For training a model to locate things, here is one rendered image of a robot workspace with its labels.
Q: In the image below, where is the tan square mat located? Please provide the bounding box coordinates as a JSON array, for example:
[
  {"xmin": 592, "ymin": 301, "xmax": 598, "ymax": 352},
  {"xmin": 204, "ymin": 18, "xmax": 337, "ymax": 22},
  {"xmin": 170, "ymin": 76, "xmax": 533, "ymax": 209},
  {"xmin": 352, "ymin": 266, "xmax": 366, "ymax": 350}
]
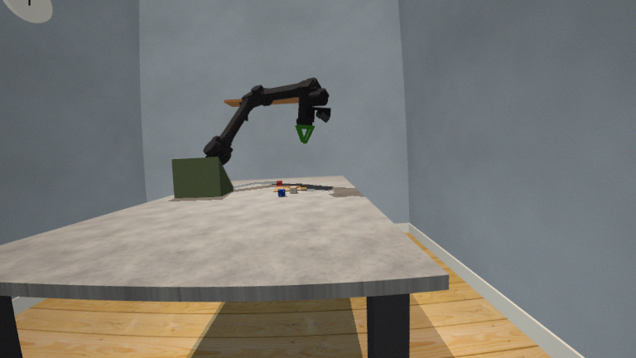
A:
[{"xmin": 273, "ymin": 185, "xmax": 307, "ymax": 192}]

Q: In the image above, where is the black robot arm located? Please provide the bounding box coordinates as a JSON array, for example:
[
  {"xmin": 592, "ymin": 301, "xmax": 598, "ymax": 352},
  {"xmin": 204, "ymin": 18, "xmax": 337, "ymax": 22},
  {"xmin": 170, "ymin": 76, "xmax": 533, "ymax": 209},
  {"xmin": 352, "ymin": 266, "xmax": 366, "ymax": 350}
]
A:
[{"xmin": 203, "ymin": 78, "xmax": 330, "ymax": 165}]

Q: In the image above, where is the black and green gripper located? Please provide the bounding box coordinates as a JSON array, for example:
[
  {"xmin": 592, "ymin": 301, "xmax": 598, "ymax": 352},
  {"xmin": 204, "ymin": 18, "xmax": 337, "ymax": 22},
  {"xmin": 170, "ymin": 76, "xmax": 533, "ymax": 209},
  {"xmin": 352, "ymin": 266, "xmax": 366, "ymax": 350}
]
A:
[{"xmin": 296, "ymin": 105, "xmax": 315, "ymax": 143}]

